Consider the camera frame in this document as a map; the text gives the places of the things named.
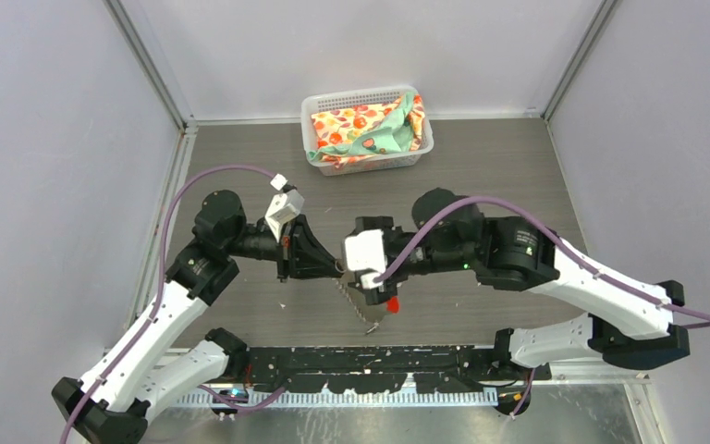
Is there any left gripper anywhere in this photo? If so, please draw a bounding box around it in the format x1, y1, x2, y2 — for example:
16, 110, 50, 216
225, 214, 343, 283

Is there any metal key holder red handle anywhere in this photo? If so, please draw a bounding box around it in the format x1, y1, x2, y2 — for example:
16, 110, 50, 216
335, 259, 399, 336

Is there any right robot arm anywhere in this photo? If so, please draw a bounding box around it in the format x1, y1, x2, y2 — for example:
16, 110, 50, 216
342, 188, 690, 380

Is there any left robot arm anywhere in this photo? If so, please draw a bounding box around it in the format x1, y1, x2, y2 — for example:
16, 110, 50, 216
52, 188, 342, 443

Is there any colourful patterned cloth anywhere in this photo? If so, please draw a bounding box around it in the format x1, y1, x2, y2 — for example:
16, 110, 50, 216
307, 92, 425, 167

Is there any white plastic basket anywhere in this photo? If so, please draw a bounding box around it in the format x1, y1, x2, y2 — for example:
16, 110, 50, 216
300, 85, 434, 176

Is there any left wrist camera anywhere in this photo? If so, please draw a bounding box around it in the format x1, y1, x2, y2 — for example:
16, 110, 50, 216
264, 189, 305, 241

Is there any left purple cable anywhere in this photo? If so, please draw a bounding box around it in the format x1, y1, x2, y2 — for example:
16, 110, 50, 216
57, 164, 298, 444

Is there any purple cable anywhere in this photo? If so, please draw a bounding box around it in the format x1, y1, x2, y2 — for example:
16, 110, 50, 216
373, 195, 710, 419
57, 164, 298, 444

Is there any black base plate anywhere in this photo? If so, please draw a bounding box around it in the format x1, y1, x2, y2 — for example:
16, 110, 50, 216
188, 344, 552, 395

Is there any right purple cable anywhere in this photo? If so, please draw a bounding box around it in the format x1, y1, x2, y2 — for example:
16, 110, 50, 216
373, 195, 710, 419

